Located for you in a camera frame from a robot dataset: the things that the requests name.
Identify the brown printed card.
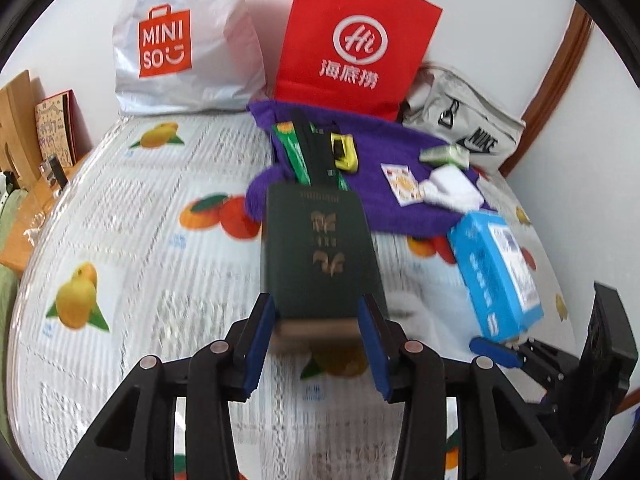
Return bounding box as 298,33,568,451
35,90,78,168

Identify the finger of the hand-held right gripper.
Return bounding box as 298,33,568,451
469,335,583,386

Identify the red paper bag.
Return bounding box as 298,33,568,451
272,0,443,123

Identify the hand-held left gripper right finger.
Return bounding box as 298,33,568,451
356,294,571,480

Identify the grey waist bag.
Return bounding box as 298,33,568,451
402,62,526,173

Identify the green white soft packet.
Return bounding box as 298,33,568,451
419,145,471,168

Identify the yellow black tool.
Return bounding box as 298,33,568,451
330,132,358,173

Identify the purple towel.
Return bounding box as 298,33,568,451
245,100,493,238

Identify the white plastic shopping bag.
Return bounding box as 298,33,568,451
112,0,268,116

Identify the black case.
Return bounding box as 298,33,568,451
291,109,346,188

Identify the green snack packet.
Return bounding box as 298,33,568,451
271,121,351,191

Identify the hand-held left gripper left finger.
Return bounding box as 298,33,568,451
57,292,277,480

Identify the fruit print tablecloth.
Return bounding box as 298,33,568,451
7,110,571,480

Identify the wooden board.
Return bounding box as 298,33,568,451
0,70,46,186

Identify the dark green gold-ended box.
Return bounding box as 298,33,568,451
260,183,388,356

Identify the small black object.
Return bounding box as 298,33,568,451
39,157,68,191

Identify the blue tissue pack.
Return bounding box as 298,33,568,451
446,210,544,343

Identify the wooden side table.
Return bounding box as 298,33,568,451
0,160,96,273

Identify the white orange-print sachet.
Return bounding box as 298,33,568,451
381,162,426,206

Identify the white sponge block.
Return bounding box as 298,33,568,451
419,166,485,212

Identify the wooden door frame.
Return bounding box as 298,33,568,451
500,2,593,176

